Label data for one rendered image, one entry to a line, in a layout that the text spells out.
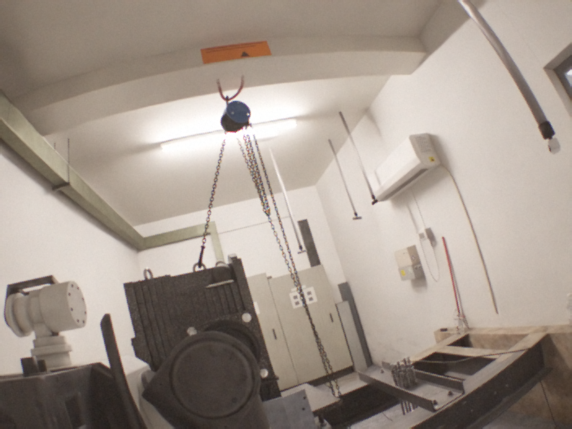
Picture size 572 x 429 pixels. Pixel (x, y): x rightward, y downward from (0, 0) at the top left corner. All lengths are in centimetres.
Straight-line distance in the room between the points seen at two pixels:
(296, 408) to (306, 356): 332
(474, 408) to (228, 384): 166
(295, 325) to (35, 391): 428
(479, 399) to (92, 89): 269
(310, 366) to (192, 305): 341
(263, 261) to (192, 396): 438
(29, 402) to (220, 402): 17
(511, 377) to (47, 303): 203
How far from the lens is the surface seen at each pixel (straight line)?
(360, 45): 230
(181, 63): 196
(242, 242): 470
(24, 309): 49
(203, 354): 32
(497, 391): 199
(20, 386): 28
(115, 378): 33
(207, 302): 129
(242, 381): 32
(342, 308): 464
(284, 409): 122
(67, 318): 45
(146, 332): 132
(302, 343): 450
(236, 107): 184
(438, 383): 188
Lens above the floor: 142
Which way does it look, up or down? 13 degrees up
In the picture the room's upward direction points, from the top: 17 degrees counter-clockwise
